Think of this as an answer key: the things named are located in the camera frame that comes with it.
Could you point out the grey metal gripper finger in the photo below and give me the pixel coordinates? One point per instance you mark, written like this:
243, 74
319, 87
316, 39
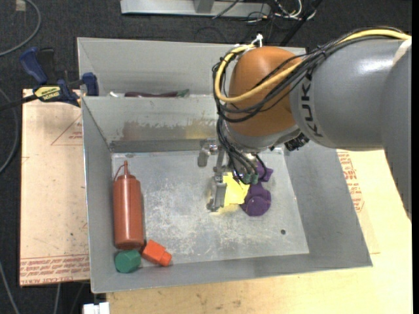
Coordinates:
203, 159
220, 195

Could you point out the yellow cloth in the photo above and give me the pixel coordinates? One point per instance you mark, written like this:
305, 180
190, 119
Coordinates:
235, 193

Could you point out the purple soft toy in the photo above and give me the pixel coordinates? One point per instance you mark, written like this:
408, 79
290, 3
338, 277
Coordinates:
258, 201

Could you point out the grey metal bin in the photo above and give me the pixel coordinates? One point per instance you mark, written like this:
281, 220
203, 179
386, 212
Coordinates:
183, 221

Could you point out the orange block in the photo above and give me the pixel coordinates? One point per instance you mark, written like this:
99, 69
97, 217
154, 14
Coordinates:
156, 253

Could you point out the red-brown squeeze bottle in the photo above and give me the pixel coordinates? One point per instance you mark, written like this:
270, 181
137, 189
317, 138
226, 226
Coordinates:
127, 208

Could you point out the green hexagonal block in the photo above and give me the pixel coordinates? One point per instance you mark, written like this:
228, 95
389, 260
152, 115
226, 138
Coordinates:
127, 261

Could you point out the brown cardboard board, red print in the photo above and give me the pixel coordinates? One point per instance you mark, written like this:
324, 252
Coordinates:
49, 175

